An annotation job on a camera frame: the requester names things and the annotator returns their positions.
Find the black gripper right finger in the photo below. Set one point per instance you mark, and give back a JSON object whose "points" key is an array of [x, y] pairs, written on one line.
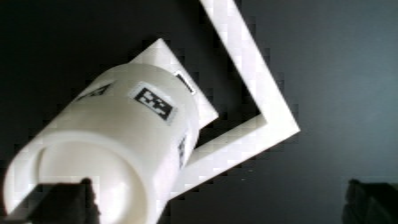
{"points": [[372, 203]]}

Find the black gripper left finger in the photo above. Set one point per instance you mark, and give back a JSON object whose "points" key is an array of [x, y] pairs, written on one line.
{"points": [[57, 204]]}

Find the white lamp shade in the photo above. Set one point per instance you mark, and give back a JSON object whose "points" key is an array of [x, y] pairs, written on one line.
{"points": [[119, 140]]}

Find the white L-shaped fence wall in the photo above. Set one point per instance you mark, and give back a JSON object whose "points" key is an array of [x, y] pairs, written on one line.
{"points": [[270, 126]]}

